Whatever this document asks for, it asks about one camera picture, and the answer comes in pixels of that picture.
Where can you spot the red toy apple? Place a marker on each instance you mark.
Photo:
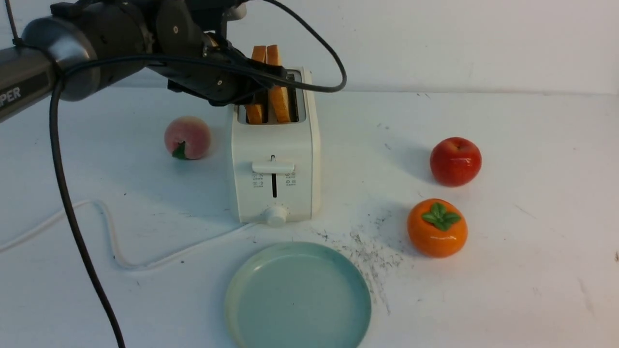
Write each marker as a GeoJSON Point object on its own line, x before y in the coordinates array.
{"type": "Point", "coordinates": [455, 161]}

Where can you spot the light green round plate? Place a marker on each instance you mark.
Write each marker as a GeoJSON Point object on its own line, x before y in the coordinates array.
{"type": "Point", "coordinates": [298, 295]}

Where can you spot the orange toy persimmon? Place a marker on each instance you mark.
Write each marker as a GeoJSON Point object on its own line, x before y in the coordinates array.
{"type": "Point", "coordinates": [436, 228]}

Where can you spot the white two-slot toaster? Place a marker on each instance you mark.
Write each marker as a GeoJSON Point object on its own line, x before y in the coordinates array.
{"type": "Point", "coordinates": [274, 170]}

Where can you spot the pink toy peach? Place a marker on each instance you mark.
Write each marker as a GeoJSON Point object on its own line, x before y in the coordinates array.
{"type": "Point", "coordinates": [187, 138]}

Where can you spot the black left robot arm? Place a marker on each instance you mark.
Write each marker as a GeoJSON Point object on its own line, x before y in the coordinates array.
{"type": "Point", "coordinates": [88, 45]}

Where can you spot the toast slice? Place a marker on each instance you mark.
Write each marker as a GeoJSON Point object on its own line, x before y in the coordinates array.
{"type": "Point", "coordinates": [278, 96]}
{"type": "Point", "coordinates": [256, 113]}

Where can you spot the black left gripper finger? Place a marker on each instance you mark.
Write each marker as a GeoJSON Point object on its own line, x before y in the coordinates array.
{"type": "Point", "coordinates": [260, 77]}
{"type": "Point", "coordinates": [245, 98]}

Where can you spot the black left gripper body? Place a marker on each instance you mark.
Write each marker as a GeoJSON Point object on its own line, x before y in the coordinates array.
{"type": "Point", "coordinates": [195, 29]}

